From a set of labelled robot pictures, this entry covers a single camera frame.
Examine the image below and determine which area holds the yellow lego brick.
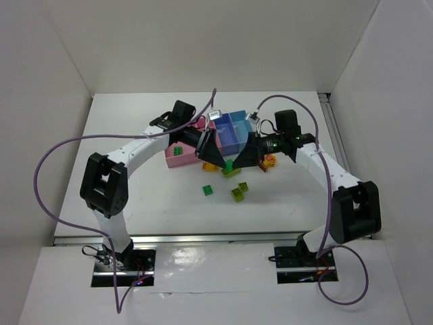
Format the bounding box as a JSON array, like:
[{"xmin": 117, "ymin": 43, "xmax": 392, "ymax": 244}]
[{"xmin": 202, "ymin": 162, "xmax": 219, "ymax": 172}]

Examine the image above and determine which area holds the large lime lego brick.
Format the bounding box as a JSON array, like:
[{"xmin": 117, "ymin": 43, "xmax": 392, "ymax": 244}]
[{"xmin": 221, "ymin": 168, "xmax": 242, "ymax": 178}]

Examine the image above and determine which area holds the dark green curved lego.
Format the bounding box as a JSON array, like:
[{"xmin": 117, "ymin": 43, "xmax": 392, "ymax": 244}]
[{"xmin": 173, "ymin": 146, "xmax": 183, "ymax": 156}]

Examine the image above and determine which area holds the lime lego pair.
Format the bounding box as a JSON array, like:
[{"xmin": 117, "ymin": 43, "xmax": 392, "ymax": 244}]
[{"xmin": 231, "ymin": 182, "xmax": 249, "ymax": 202}]

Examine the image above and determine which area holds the small dark green lego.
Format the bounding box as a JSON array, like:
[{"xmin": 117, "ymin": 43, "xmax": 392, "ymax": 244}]
[{"xmin": 202, "ymin": 185, "xmax": 213, "ymax": 196}]

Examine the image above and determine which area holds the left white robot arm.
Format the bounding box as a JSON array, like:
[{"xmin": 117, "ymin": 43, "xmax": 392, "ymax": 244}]
[{"xmin": 80, "ymin": 100, "xmax": 225, "ymax": 264}]

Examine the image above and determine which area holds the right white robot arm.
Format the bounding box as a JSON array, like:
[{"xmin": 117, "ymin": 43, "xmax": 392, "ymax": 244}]
[{"xmin": 233, "ymin": 110, "xmax": 382, "ymax": 263}]

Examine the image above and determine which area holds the large pink bin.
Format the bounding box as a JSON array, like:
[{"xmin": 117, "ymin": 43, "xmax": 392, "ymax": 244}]
[{"xmin": 164, "ymin": 116, "xmax": 207, "ymax": 169}]

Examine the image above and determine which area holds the dark blue bin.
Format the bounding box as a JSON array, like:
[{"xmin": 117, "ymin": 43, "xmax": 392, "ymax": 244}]
[{"xmin": 214, "ymin": 113, "xmax": 240, "ymax": 156}]

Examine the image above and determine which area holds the small pink bin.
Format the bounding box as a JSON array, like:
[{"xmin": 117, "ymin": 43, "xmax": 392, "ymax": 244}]
[{"xmin": 196, "ymin": 122, "xmax": 221, "ymax": 153}]

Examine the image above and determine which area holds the light blue bin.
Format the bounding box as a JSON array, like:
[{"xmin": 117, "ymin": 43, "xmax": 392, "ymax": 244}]
[{"xmin": 229, "ymin": 110, "xmax": 253, "ymax": 153}]

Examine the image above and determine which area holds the aluminium rail right side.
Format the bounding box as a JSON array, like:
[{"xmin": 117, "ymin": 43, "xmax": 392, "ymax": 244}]
[{"xmin": 317, "ymin": 93, "xmax": 352, "ymax": 174}]

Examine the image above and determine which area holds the aluminium rail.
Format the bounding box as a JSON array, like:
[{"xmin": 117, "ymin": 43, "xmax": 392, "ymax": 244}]
[
  {"xmin": 317, "ymin": 93, "xmax": 352, "ymax": 174},
  {"xmin": 52, "ymin": 230, "xmax": 371, "ymax": 247}
]

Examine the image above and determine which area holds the aluminium rail front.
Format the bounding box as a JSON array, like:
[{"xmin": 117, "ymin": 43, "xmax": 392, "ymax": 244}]
[{"xmin": 52, "ymin": 230, "xmax": 371, "ymax": 247}]

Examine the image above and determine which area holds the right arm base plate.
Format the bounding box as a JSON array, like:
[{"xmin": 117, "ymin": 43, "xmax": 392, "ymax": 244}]
[{"xmin": 268, "ymin": 246, "xmax": 338, "ymax": 284}]

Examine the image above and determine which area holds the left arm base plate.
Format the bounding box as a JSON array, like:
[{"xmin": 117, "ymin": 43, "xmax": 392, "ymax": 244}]
[{"xmin": 81, "ymin": 245, "xmax": 156, "ymax": 288}]

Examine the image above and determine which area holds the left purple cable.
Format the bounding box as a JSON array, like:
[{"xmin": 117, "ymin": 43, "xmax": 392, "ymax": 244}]
[{"xmin": 33, "ymin": 88, "xmax": 224, "ymax": 314}]

